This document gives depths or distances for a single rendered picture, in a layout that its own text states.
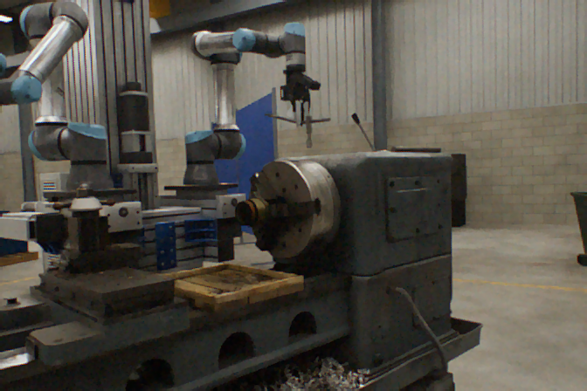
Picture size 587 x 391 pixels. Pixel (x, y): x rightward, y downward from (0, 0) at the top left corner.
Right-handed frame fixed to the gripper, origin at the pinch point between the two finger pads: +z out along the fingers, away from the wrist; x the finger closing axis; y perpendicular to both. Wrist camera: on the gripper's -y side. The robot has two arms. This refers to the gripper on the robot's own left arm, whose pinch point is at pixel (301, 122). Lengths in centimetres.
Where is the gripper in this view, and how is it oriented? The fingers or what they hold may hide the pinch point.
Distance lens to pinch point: 180.0
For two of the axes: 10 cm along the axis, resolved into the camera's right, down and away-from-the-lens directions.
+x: -7.1, 0.6, -7.1
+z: 0.3, 10.0, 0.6
